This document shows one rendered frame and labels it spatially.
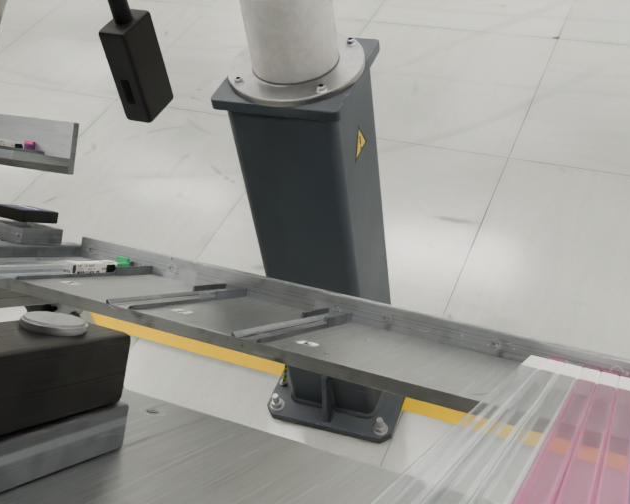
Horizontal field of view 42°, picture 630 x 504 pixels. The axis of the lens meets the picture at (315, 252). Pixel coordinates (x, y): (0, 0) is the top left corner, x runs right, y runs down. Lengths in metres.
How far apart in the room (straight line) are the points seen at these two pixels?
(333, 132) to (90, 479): 0.84
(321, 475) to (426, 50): 2.28
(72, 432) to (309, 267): 1.00
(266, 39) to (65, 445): 0.83
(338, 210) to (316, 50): 0.24
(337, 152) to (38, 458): 0.87
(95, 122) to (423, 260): 1.14
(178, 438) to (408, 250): 1.53
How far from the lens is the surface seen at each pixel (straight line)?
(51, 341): 0.29
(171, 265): 0.84
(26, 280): 0.70
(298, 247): 1.26
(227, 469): 0.33
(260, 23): 1.07
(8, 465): 0.29
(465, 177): 2.05
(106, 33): 0.36
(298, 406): 1.58
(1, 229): 0.85
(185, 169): 2.22
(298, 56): 1.08
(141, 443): 0.35
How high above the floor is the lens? 1.28
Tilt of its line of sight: 43 degrees down
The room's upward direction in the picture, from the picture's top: 10 degrees counter-clockwise
